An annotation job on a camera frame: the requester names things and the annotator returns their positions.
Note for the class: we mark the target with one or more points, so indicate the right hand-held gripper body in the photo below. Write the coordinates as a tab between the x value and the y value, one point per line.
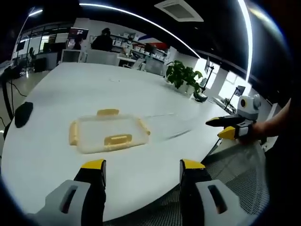
247	106

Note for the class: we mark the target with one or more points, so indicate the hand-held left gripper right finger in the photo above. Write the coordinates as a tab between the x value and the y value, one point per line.
200	197

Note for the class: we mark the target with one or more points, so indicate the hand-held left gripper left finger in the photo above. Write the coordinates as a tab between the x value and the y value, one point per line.
70	200

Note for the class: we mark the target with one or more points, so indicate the clear container lid yellow clips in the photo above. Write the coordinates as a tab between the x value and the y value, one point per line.
108	135

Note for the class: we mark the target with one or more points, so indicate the person's right hand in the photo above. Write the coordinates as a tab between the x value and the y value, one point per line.
258	131

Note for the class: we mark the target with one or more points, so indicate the monitor on black stand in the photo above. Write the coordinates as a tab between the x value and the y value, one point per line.
238	93

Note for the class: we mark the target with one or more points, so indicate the black desk stand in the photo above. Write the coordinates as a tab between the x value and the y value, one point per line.
201	94

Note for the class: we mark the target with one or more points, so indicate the grey mesh chair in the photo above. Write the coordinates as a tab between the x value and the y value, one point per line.
235	171

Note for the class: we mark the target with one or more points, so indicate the green potted plant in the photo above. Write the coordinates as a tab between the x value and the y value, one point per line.
182	74

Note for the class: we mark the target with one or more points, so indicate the black cloth pad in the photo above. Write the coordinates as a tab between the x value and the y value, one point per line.
23	115

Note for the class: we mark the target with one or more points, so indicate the shelf of white boxes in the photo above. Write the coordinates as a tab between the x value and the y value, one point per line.
141	47

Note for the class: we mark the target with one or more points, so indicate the ceiling air vent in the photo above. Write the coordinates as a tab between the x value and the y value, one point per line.
179	10

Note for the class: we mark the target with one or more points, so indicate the white chair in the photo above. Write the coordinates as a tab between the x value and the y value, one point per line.
104	57
74	55

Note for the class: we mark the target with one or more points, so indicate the dark wall screen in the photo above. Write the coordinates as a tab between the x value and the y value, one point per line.
78	33

